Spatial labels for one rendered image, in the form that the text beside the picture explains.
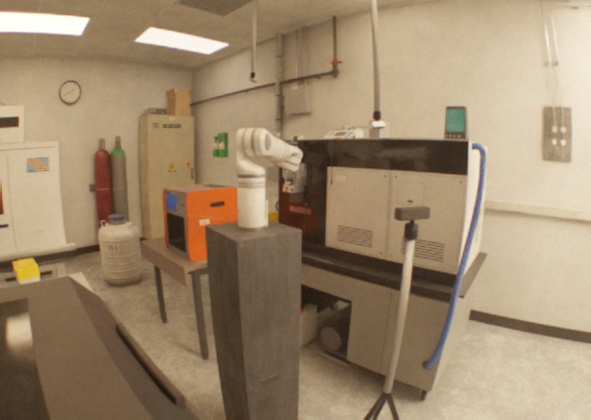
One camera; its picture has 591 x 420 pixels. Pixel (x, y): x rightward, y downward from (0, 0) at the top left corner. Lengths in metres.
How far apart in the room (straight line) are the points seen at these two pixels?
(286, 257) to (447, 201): 0.83
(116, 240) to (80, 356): 3.12
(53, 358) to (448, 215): 1.48
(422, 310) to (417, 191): 0.59
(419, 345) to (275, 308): 0.91
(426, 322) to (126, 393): 1.52
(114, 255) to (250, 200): 2.57
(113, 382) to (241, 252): 0.73
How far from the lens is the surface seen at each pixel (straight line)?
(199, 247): 1.94
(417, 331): 1.69
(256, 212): 1.00
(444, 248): 1.56
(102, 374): 0.24
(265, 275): 0.99
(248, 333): 1.04
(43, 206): 1.68
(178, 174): 4.83
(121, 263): 3.44
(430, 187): 1.54
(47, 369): 0.26
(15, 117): 1.68
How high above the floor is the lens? 1.34
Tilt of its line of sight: 8 degrees down
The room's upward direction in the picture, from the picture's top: 1 degrees clockwise
